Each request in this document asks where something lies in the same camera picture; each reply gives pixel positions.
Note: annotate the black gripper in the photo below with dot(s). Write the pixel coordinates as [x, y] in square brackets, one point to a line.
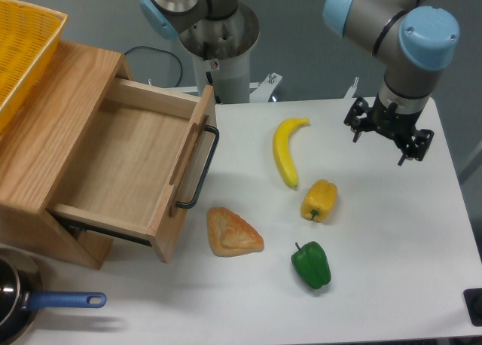
[386, 121]

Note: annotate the yellow bell pepper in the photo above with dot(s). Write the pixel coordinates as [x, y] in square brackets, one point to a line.
[319, 201]

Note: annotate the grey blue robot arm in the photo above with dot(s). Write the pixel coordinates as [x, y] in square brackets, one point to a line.
[414, 41]

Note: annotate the green bell pepper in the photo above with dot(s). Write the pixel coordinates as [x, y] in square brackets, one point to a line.
[311, 264]

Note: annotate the yellow banana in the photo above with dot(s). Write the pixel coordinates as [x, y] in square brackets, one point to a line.
[281, 150]

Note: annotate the black corner fixture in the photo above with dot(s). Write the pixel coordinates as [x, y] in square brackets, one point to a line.
[473, 302]

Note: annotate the triangular pastry bread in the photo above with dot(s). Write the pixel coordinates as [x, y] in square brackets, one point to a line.
[229, 235]

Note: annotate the open wooden drawer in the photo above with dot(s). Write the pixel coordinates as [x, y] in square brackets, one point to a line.
[143, 150]

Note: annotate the wooden drawer cabinet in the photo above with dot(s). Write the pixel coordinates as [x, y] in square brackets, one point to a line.
[39, 144]

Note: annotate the yellow plastic basket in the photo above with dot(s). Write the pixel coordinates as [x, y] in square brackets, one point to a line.
[29, 38]

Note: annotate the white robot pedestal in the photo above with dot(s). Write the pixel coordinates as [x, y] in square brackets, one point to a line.
[220, 51]

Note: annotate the black drawer handle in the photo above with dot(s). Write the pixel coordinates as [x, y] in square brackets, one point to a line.
[193, 201]

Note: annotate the black pan blue handle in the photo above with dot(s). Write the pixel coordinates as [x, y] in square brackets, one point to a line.
[22, 295]

